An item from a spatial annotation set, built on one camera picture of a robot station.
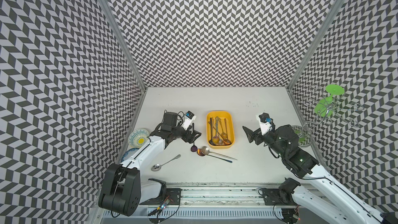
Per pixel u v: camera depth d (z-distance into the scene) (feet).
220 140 2.99
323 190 1.57
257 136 2.03
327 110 2.27
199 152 2.84
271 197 2.46
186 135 2.44
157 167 2.67
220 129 3.17
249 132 2.31
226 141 2.98
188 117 2.47
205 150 2.84
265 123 1.92
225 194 2.49
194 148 2.93
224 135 3.07
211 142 2.94
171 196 2.38
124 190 1.32
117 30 2.84
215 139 3.00
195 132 2.46
